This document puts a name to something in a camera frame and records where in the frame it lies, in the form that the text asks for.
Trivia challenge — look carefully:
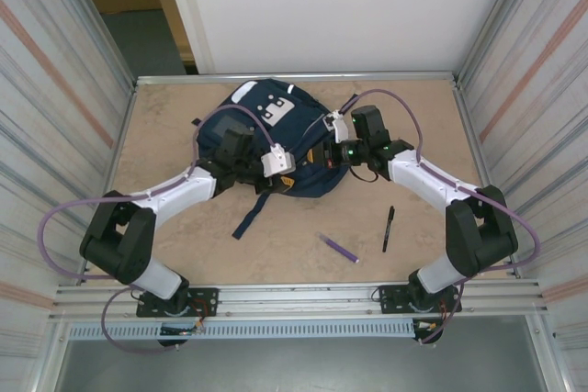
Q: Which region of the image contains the navy blue backpack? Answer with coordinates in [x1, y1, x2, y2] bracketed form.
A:
[191, 79, 360, 241]

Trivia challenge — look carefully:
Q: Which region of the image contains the purple pen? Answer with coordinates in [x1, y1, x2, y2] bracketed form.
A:
[316, 232, 359, 264]

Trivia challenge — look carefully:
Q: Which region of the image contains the black marker pen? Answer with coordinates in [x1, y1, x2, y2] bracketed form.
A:
[380, 205, 396, 253]

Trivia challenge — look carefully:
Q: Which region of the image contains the base wiring board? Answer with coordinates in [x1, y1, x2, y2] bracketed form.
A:
[412, 317, 446, 346]
[158, 318, 207, 348]

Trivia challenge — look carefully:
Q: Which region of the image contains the grey metal sheet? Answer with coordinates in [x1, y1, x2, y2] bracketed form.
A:
[54, 339, 550, 392]

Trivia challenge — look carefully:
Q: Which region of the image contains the translucent striped side panel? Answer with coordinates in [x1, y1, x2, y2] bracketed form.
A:
[463, 0, 588, 365]
[0, 0, 134, 361]

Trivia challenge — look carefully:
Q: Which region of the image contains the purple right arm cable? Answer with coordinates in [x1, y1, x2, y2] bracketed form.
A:
[337, 88, 542, 345]

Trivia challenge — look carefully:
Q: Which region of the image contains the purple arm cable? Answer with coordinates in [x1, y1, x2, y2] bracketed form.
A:
[37, 105, 281, 354]
[337, 88, 542, 345]

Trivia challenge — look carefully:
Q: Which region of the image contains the short aluminium frame rail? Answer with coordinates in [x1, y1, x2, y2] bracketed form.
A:
[134, 71, 461, 87]

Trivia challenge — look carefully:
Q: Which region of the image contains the aluminium table side rail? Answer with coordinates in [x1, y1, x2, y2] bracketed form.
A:
[452, 82, 523, 281]
[74, 84, 139, 286]

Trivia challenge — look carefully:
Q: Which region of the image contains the long aluminium mounting rail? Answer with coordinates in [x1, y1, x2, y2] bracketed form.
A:
[52, 282, 551, 321]

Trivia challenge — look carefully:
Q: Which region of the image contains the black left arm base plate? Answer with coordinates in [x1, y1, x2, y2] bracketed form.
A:
[136, 286, 220, 319]

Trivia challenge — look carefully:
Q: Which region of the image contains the slotted grey cable duct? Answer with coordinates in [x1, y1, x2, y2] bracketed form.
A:
[67, 320, 417, 341]

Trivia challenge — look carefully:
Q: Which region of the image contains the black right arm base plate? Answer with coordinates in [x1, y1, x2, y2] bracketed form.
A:
[376, 284, 463, 316]

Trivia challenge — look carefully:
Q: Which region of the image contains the aluminium frame post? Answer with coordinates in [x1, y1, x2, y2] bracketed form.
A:
[457, 0, 560, 88]
[40, 0, 139, 90]

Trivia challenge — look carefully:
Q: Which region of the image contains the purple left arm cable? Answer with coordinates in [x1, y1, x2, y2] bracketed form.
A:
[37, 105, 281, 354]

